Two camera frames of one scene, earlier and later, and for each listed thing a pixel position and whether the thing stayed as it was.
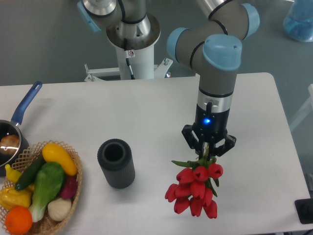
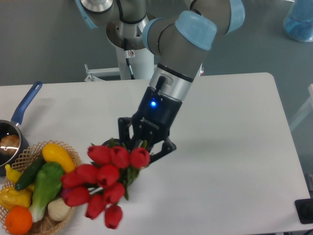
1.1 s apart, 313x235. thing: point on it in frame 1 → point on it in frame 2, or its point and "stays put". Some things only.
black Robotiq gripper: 212,127 → 152,119
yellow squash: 54,153 stays put
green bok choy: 49,180 stays put
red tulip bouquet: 193,190 → 102,185
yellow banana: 12,175 stays put
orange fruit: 18,220 stays put
